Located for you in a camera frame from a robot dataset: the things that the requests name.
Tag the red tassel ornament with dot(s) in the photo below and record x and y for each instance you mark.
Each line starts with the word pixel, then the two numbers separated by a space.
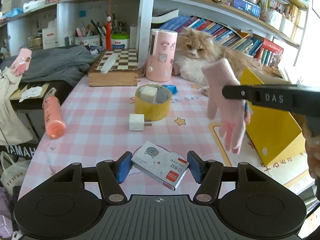
pixel 108 33

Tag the white charger plug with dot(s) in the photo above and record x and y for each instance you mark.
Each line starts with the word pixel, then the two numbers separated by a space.
pixel 137 122

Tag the pink sticker canister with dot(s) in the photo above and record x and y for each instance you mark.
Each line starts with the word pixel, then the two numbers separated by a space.
pixel 161 55

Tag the grey object in tape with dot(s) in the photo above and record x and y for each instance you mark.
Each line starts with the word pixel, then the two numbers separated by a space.
pixel 163 95

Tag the row of books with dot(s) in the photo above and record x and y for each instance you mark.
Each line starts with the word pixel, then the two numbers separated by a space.
pixel 259 48

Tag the person's right hand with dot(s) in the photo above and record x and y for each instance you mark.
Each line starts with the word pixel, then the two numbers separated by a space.
pixel 312 150

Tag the white cube eraser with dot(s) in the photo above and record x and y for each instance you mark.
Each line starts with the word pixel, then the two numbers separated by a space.
pixel 148 94

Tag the white shelf unit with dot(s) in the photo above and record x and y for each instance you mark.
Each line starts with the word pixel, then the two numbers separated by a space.
pixel 71 14

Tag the blue cloth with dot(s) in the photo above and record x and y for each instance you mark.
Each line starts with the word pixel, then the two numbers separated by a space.
pixel 173 89

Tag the pink knit glove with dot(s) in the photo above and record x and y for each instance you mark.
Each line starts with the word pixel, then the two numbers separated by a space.
pixel 235 114

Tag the pink bottle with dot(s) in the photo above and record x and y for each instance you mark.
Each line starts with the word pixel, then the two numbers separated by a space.
pixel 54 124

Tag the yellow tape roll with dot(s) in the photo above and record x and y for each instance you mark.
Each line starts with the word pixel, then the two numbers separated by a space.
pixel 153 112

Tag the wooden chess box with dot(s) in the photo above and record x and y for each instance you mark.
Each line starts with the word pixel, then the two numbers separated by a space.
pixel 123 73

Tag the white pen holder cup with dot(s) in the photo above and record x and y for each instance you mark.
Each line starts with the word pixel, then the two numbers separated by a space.
pixel 88 41

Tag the yellow cardboard box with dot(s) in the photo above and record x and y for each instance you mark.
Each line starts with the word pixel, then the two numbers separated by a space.
pixel 276 135

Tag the green lid white jar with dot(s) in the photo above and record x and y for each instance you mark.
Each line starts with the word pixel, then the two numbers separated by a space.
pixel 120 41

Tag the grey clothing pile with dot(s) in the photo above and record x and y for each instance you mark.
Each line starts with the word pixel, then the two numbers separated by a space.
pixel 56 64

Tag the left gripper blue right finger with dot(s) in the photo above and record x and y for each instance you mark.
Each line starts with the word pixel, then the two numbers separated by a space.
pixel 208 174

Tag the beige tote bag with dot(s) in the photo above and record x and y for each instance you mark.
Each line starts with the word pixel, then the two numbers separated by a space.
pixel 13 131

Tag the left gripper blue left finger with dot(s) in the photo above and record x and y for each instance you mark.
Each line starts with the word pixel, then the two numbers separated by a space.
pixel 111 174

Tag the white plastic strip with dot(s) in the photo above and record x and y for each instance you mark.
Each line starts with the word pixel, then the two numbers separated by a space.
pixel 108 64

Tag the blue box on shelf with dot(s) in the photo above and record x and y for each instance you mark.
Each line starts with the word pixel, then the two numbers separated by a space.
pixel 247 7

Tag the white staples box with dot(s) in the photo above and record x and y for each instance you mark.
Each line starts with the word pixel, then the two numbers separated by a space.
pixel 167 168

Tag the pink checkered tablecloth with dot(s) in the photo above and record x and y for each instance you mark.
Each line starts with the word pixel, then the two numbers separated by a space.
pixel 97 129

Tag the orange fluffy cat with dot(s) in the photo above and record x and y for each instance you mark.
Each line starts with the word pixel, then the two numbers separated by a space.
pixel 195 49

